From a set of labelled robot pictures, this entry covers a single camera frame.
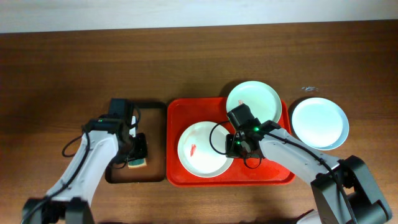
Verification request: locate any light blue plate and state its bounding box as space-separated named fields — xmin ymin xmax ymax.
xmin=291 ymin=97 xmax=349 ymax=151

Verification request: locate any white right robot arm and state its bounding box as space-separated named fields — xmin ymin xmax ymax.
xmin=226 ymin=104 xmax=392 ymax=224

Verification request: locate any black brown tray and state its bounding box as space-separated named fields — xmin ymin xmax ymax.
xmin=105 ymin=101 xmax=167 ymax=184

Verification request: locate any white plate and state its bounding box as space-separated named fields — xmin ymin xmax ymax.
xmin=177 ymin=121 xmax=233 ymax=178

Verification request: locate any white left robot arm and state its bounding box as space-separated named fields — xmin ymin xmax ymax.
xmin=21 ymin=115 xmax=144 ymax=223

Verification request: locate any red plastic tray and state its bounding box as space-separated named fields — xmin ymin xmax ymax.
xmin=166 ymin=97 xmax=295 ymax=187

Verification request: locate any green and yellow sponge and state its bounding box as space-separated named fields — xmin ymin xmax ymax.
xmin=127 ymin=158 xmax=147 ymax=169

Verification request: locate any pale green plate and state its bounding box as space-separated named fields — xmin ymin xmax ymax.
xmin=226 ymin=81 xmax=282 ymax=123

